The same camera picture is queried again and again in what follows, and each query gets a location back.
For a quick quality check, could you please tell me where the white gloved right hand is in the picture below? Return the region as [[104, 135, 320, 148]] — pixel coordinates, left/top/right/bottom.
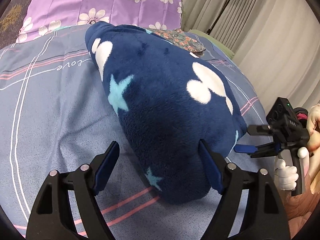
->
[[275, 147, 309, 191]]

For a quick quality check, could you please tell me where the floral folded clothes stack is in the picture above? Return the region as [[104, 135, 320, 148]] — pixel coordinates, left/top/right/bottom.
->
[[146, 28, 206, 57]]

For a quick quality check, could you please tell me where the navy fleece star garment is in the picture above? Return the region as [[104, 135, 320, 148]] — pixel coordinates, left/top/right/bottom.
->
[[85, 22, 247, 204]]

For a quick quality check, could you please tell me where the blue plaid love bedsheet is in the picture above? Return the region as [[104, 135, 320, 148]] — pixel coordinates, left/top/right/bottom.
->
[[0, 28, 273, 240]]

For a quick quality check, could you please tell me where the black camera box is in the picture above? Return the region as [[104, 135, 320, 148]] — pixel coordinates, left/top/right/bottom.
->
[[266, 97, 303, 132]]

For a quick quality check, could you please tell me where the purple floral pillow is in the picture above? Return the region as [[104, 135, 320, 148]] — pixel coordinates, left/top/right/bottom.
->
[[16, 0, 182, 43]]

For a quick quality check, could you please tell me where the dark tree print pillow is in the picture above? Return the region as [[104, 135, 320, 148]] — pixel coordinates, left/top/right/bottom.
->
[[0, 0, 31, 49]]

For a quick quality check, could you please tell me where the grey pleated curtain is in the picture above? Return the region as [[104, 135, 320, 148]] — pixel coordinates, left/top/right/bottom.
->
[[182, 0, 319, 109]]

